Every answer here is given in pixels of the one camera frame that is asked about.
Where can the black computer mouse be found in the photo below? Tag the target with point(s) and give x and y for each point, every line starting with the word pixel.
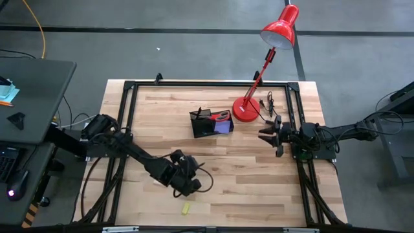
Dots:
pixel 17 186

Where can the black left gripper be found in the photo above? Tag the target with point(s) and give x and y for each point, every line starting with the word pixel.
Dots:
pixel 186 174

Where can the black metal table frame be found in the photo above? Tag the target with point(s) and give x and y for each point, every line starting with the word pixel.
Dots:
pixel 210 83

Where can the black caster wheel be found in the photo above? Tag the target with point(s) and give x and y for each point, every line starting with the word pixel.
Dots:
pixel 44 202

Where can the dark grey metal stand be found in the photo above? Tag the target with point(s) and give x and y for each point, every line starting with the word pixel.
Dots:
pixel 393 152

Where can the dark grey keyboard desk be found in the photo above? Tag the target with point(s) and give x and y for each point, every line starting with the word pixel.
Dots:
pixel 32 155

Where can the dark grey side desk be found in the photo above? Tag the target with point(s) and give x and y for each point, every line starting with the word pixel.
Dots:
pixel 39 97

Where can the purple sticky note pad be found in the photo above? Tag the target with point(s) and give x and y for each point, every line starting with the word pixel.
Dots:
pixel 222 127

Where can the black keyboard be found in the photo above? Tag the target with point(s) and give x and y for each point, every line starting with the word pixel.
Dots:
pixel 6 163

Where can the black triangular stand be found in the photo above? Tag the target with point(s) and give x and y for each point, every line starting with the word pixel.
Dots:
pixel 17 120

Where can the yellow black striped desk foot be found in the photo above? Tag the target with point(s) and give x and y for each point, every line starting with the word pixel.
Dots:
pixel 30 213

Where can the orange pencil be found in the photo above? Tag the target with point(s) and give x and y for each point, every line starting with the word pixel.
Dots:
pixel 6 104

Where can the small yellow eraser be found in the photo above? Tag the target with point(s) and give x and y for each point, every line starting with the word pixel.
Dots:
pixel 185 208

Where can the silver aluminium bracket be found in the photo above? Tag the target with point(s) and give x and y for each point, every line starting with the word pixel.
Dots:
pixel 300 230
pixel 119 229

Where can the black pen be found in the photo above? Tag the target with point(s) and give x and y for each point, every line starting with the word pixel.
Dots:
pixel 199 112

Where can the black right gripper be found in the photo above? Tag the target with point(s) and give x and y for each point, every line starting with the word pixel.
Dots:
pixel 286 136

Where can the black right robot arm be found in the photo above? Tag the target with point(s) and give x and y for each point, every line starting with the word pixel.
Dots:
pixel 343 131

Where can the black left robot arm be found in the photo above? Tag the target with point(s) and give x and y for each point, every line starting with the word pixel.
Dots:
pixel 142 157

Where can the red desk lamp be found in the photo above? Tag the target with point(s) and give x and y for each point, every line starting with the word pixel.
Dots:
pixel 246 111

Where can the light blue paper stack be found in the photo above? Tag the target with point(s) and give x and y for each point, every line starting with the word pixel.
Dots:
pixel 8 94

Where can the black mesh desk organizer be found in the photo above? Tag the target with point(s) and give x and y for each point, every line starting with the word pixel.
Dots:
pixel 202 127

